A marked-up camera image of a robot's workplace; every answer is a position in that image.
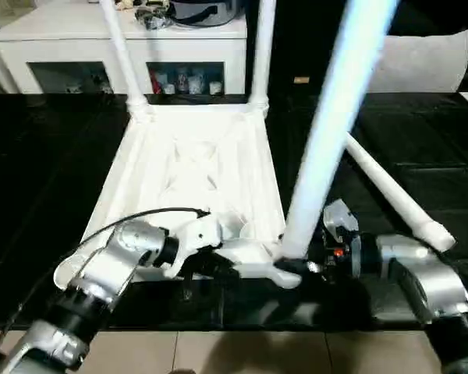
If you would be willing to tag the white plastic table leg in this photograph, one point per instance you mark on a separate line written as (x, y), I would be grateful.
(327, 117)
(123, 50)
(398, 195)
(263, 50)

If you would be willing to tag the white plastic table top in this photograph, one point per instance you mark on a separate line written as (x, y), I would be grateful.
(187, 167)

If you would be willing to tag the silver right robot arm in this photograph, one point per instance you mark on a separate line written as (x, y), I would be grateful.
(425, 272)

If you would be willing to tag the black table mat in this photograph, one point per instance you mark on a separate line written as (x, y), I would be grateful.
(43, 175)

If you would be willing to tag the grey cushion with metal fittings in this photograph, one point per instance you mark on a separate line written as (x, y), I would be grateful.
(425, 62)

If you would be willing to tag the white glass-door cabinet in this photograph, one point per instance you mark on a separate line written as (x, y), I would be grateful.
(62, 50)

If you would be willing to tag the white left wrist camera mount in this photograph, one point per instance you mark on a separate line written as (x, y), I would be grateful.
(197, 237)

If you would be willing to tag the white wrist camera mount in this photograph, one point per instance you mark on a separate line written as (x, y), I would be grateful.
(197, 237)
(341, 222)

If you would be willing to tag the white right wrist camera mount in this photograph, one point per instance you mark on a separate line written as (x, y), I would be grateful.
(341, 222)

